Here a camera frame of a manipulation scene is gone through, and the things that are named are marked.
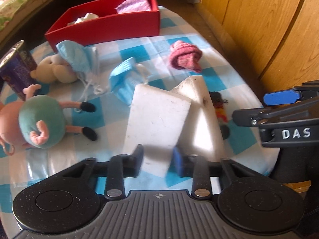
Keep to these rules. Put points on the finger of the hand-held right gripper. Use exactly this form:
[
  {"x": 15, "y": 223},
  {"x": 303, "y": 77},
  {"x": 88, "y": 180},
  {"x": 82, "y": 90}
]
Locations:
[
  {"x": 281, "y": 97},
  {"x": 249, "y": 116}
]

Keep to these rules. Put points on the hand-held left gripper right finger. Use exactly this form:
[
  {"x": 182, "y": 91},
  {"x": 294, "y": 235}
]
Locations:
[{"x": 178, "y": 159}]

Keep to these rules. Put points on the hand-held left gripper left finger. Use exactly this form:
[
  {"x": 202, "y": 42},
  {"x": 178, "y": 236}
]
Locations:
[{"x": 137, "y": 158}]

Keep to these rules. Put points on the striped knit sock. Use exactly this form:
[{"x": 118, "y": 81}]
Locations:
[{"x": 220, "y": 112}]

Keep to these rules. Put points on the white sponge block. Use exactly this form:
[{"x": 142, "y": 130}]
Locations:
[
  {"x": 204, "y": 119},
  {"x": 154, "y": 127}
]

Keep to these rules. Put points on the pink pig plush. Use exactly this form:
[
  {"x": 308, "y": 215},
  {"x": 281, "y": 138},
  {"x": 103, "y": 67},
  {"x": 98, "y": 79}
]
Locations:
[{"x": 39, "y": 119}]

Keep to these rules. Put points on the red box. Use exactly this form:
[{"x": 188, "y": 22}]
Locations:
[{"x": 112, "y": 29}]

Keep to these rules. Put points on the wooden wardrobe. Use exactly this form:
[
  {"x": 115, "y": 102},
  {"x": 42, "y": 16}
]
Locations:
[{"x": 261, "y": 25}]

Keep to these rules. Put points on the blue face mask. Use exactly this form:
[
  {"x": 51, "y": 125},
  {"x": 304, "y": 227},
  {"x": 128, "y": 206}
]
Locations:
[
  {"x": 74, "y": 54},
  {"x": 124, "y": 79}
]

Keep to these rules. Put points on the pink knit sock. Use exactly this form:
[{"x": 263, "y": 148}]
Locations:
[{"x": 184, "y": 56}]

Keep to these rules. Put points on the beige teddy bear plush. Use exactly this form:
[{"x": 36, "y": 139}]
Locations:
[{"x": 57, "y": 71}]

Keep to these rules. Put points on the purple drink can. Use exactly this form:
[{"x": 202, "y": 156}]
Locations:
[{"x": 17, "y": 69}]

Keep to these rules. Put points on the white cloth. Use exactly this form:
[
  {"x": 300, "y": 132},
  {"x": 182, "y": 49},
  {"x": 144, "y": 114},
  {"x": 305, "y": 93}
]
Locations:
[{"x": 84, "y": 18}]

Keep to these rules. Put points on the purple fuzzy cloth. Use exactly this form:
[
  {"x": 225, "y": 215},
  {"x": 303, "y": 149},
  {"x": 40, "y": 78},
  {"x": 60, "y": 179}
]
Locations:
[{"x": 134, "y": 3}]

